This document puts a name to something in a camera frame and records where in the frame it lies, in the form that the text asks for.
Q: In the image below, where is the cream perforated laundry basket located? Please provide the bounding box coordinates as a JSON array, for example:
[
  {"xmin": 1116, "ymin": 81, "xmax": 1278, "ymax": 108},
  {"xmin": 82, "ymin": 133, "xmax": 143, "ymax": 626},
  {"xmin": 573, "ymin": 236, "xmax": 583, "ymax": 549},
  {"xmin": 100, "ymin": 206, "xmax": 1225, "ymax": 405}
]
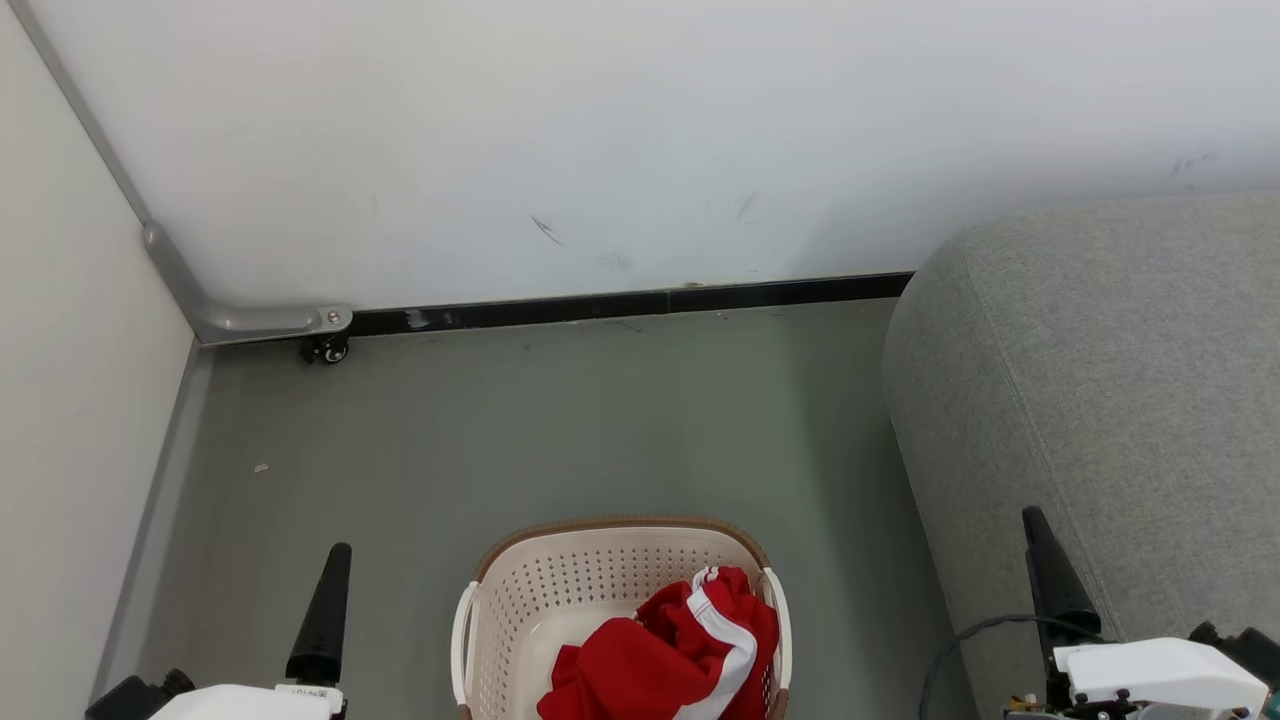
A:
[{"xmin": 450, "ymin": 516, "xmax": 793, "ymax": 720}]

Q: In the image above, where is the red and white cloth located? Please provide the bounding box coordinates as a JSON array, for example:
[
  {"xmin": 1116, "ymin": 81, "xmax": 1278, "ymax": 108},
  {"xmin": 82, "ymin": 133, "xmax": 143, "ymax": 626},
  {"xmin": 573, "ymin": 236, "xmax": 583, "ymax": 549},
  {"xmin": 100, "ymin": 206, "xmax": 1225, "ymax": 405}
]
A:
[{"xmin": 537, "ymin": 566, "xmax": 782, "ymax": 720}]

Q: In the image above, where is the grey metal foot bracket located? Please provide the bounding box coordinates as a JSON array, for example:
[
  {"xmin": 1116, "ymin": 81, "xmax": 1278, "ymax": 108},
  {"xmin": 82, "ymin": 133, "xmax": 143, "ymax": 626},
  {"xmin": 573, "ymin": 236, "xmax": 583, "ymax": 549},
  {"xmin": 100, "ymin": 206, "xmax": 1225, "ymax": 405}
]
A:
[{"xmin": 142, "ymin": 221, "xmax": 355, "ymax": 347}]

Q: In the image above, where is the grey fabric sofa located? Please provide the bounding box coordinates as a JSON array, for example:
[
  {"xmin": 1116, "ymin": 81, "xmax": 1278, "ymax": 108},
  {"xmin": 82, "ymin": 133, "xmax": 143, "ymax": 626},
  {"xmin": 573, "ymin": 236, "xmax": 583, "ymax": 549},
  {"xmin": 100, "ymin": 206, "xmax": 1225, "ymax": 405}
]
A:
[{"xmin": 882, "ymin": 195, "xmax": 1280, "ymax": 720}]

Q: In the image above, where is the grey wall corner trim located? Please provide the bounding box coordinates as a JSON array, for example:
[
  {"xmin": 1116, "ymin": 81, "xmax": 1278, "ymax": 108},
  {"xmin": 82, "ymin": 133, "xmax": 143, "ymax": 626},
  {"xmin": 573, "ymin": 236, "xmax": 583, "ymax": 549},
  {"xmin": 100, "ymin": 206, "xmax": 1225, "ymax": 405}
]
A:
[{"xmin": 8, "ymin": 0, "xmax": 153, "ymax": 229}]

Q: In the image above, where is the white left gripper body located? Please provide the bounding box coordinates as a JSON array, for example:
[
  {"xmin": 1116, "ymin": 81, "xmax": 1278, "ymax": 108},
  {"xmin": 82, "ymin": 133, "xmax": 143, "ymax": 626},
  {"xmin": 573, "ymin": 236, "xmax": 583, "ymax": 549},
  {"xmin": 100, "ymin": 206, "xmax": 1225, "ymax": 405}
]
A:
[{"xmin": 148, "ymin": 683, "xmax": 348, "ymax": 720}]

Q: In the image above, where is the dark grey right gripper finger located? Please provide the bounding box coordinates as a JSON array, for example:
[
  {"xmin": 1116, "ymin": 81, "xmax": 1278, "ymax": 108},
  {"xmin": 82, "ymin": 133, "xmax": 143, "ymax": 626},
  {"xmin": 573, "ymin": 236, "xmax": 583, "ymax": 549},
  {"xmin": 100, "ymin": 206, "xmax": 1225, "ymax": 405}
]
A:
[{"xmin": 1021, "ymin": 506, "xmax": 1104, "ymax": 653}]

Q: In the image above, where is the black wall baseboard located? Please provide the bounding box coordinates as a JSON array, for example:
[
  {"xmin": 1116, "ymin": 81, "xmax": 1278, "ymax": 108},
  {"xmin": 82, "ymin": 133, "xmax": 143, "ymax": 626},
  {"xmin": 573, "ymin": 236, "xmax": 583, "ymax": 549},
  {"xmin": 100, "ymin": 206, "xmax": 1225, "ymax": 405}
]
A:
[{"xmin": 350, "ymin": 271, "xmax": 916, "ymax": 338}]

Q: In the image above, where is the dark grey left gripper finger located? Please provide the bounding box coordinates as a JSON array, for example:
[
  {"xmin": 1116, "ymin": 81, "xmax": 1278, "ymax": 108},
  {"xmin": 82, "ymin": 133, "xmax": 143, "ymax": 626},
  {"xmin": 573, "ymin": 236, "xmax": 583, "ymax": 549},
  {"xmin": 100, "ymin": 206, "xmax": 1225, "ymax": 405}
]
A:
[{"xmin": 286, "ymin": 543, "xmax": 354, "ymax": 687}]

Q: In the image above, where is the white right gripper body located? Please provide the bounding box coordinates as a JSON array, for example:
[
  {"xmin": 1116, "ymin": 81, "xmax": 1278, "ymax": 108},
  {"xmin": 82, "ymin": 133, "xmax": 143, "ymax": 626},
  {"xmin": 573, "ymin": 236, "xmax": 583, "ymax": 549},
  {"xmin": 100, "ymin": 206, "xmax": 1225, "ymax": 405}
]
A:
[{"xmin": 1004, "ymin": 637, "xmax": 1271, "ymax": 720}]

